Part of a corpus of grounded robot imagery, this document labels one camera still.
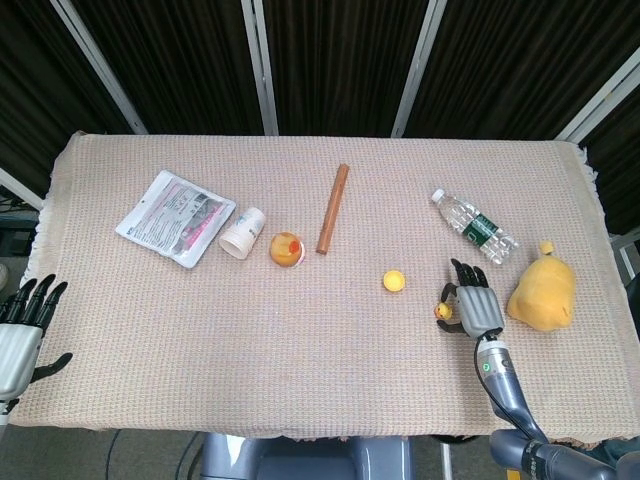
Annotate brown wooden rod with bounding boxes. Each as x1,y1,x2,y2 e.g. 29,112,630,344
315,163,350,255

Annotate white metal post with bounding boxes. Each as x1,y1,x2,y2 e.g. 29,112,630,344
553,48,640,144
240,0,280,136
49,0,149,135
390,0,449,139

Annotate stacked white paper cups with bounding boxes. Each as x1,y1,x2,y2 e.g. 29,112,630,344
218,206,267,260

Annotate dark pleated curtain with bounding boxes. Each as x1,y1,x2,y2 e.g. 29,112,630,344
0,0,640,236

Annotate beige woven tablecloth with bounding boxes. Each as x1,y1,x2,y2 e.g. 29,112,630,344
24,130,626,447

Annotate left black grey robot hand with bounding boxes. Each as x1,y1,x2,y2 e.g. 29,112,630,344
0,273,74,401

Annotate yellow plush toy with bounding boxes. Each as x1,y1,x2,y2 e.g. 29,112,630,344
507,240,577,332

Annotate right black grey robot hand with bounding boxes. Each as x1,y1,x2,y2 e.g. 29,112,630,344
437,258,505,341

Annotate white printed plastic pouch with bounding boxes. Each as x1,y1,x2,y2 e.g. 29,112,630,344
114,169,237,270

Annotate grey robot torso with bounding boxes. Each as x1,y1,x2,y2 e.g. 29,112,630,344
199,432,416,480

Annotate orange round toy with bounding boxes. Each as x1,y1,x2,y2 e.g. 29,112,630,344
269,231,307,269

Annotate yellow round plastic disc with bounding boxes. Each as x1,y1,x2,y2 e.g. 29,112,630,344
382,269,407,294

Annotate clear green-label water bottle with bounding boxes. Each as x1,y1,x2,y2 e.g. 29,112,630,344
431,188,520,266

